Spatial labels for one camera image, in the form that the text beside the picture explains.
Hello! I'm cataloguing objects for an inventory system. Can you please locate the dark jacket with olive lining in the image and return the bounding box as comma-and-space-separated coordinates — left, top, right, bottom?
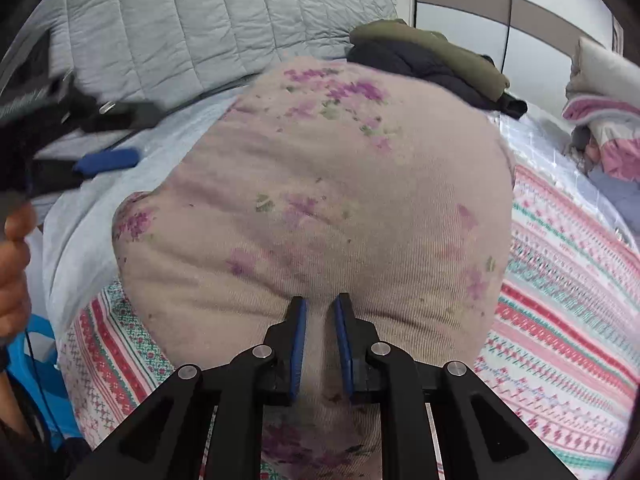
346, 19, 528, 121

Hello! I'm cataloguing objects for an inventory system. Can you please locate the striped patterned bed sheet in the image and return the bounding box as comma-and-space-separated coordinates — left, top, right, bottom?
57, 110, 640, 480

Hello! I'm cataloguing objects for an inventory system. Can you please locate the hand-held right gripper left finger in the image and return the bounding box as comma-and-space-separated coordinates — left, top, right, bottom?
70, 296, 308, 480

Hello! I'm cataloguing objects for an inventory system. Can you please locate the grey quilted comforter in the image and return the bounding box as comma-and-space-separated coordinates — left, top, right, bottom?
47, 0, 401, 106

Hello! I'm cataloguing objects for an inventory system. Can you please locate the pile of pink white clothes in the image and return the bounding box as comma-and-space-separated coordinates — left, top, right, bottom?
562, 35, 640, 233

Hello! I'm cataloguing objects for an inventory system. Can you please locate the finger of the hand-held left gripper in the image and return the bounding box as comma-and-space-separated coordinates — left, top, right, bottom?
31, 147, 142, 196
62, 76, 163, 135

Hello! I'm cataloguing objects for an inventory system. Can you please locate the person's left hand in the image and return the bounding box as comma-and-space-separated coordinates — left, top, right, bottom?
0, 205, 38, 347

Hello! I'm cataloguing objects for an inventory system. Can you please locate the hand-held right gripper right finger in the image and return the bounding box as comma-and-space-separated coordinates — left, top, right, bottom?
332, 292, 581, 480

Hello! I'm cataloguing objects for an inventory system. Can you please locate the blue plastic stool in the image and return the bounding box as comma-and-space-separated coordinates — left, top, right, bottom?
0, 317, 81, 453

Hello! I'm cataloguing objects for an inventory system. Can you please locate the white brown wardrobe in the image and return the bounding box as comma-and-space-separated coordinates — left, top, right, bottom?
415, 0, 626, 126

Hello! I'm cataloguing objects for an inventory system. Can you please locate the light blue fleece blanket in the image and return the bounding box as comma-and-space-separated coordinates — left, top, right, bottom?
42, 72, 261, 333

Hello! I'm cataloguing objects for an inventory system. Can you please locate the black cable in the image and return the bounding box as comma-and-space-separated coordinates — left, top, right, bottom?
22, 327, 68, 453

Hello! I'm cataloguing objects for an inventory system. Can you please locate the pink floral garment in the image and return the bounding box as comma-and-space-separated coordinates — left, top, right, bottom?
111, 55, 517, 480

